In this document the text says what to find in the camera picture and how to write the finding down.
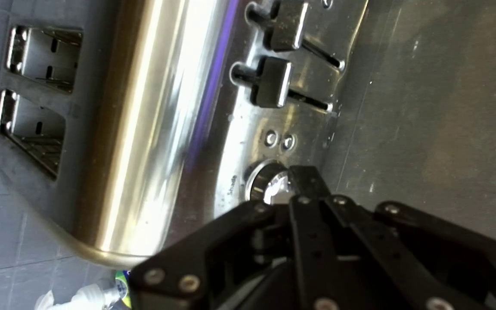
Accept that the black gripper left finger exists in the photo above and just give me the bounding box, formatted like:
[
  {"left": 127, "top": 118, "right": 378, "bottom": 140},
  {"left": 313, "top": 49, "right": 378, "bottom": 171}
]
[{"left": 127, "top": 164, "right": 327, "bottom": 310}]

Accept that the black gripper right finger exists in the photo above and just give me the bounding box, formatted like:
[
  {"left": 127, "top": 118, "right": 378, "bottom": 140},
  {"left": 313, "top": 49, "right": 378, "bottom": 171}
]
[{"left": 296, "top": 192, "right": 496, "bottom": 310}]

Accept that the stainless steel toaster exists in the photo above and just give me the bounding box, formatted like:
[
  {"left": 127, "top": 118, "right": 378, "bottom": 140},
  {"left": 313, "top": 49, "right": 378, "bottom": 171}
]
[{"left": 0, "top": 0, "right": 370, "bottom": 268}]

